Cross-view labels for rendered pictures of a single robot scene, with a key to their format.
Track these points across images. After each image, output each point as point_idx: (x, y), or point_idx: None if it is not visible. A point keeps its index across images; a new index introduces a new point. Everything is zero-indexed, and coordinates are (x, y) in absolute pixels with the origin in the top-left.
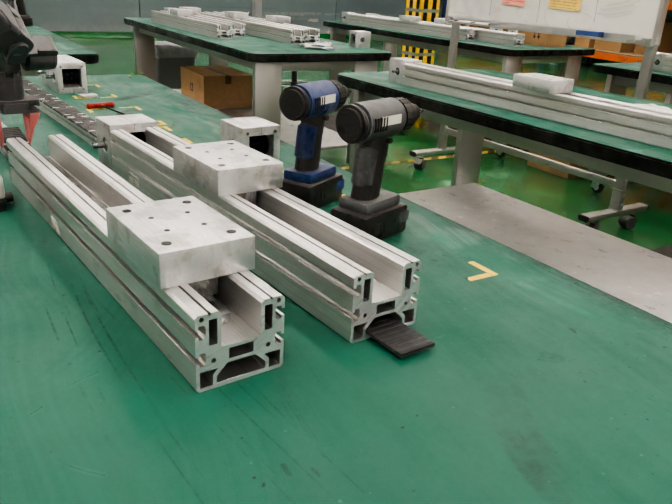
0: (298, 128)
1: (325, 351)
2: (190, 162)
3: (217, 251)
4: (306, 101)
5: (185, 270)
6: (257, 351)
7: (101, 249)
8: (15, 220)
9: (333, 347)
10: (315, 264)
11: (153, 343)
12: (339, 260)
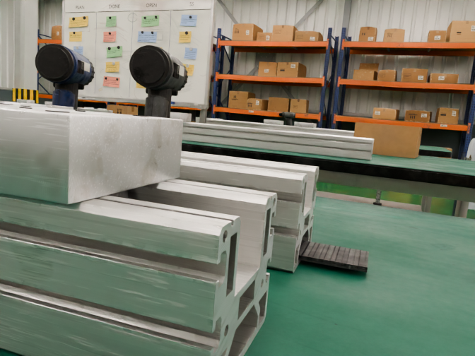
0: (56, 94)
1: (283, 287)
2: None
3: (148, 135)
4: (71, 59)
5: (108, 164)
6: (255, 299)
7: None
8: None
9: (283, 281)
10: (216, 181)
11: (3, 352)
12: (254, 169)
